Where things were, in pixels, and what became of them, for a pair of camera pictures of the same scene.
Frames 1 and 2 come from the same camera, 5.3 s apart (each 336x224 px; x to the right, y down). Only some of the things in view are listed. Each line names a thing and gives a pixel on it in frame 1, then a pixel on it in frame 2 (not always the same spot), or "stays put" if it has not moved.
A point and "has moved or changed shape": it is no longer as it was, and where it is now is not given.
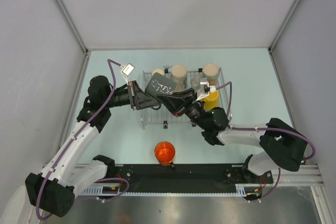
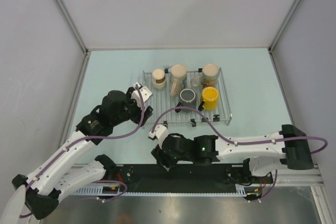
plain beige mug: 179,72 stays put
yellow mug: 211,101 stays put
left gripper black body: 133,91 → 132,110
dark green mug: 159,84 has moved or changed shape
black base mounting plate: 152,178 stays put
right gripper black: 179,103 → 160,156
